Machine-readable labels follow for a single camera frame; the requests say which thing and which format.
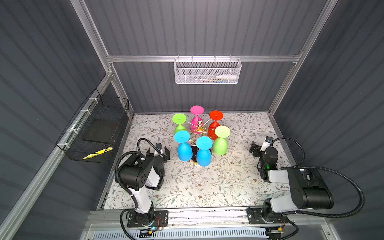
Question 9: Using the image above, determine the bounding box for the light green wine glass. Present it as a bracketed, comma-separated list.
[213, 126, 231, 156]

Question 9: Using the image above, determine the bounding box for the floral table mat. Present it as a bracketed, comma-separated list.
[103, 112, 301, 210]

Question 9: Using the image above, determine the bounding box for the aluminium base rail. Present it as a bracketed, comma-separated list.
[80, 206, 335, 240]

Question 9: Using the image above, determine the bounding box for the blue wine glass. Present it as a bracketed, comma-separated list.
[174, 130, 193, 162]
[196, 137, 213, 167]

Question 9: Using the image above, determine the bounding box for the white marker in basket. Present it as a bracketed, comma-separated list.
[215, 75, 238, 81]

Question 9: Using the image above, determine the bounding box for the blue wine glass front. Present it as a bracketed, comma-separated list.
[196, 137, 213, 167]

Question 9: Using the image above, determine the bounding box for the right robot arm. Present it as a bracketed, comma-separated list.
[248, 137, 334, 224]

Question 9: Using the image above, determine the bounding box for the white wire mesh basket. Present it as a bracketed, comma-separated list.
[173, 57, 242, 85]

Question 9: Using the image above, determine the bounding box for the red wine glass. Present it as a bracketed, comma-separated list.
[208, 110, 224, 140]

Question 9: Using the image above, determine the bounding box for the black wire basket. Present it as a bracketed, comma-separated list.
[56, 89, 130, 164]

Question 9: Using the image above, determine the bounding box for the blue wine glass left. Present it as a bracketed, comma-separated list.
[174, 130, 193, 162]

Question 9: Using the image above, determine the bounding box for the pink wine glass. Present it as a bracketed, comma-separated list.
[190, 105, 204, 134]

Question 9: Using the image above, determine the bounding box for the gold wine glass rack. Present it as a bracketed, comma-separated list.
[190, 120, 210, 166]

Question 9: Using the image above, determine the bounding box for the right black cable conduit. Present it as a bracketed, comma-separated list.
[271, 137, 366, 219]

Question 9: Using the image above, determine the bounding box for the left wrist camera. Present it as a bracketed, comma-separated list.
[155, 143, 163, 153]

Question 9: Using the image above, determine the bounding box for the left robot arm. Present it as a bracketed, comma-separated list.
[115, 144, 171, 227]

